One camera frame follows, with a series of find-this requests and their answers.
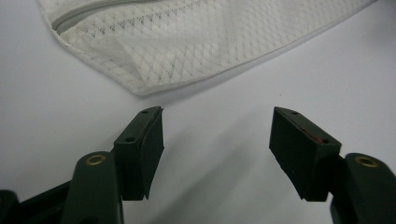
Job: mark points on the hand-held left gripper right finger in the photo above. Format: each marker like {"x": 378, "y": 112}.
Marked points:
{"x": 299, "y": 149}

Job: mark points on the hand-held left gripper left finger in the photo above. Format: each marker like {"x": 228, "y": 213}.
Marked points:
{"x": 137, "y": 155}

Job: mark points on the white cloth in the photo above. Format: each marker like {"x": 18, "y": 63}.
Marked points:
{"x": 193, "y": 40}

